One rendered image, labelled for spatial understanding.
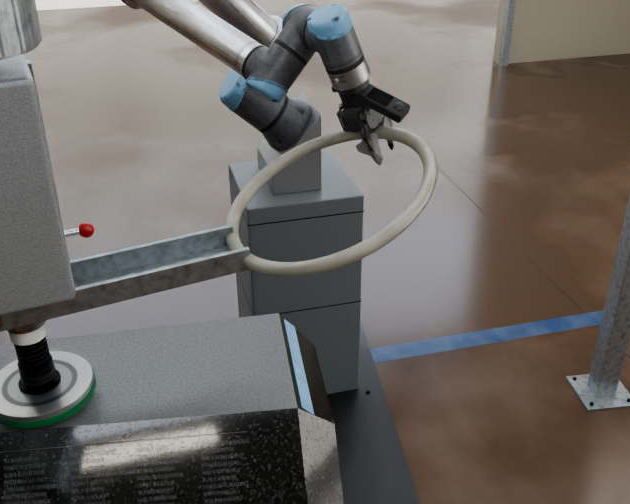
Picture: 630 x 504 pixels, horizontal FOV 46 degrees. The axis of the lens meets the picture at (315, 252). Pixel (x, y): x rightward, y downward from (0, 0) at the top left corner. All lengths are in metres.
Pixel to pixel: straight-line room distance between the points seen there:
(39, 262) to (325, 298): 1.46
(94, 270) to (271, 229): 0.99
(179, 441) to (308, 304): 1.18
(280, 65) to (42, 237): 0.67
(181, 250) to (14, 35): 0.59
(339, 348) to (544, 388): 0.84
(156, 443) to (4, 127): 0.70
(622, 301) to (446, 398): 0.74
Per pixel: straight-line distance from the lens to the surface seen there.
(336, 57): 1.66
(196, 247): 1.64
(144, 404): 1.66
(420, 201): 1.50
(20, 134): 1.32
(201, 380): 1.70
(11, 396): 1.67
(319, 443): 1.65
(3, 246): 1.39
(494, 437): 2.87
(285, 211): 2.47
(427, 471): 2.71
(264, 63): 1.74
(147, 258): 1.63
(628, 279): 2.84
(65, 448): 1.65
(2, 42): 1.28
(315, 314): 2.71
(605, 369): 3.05
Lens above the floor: 1.94
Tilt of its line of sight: 30 degrees down
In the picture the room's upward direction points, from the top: straight up
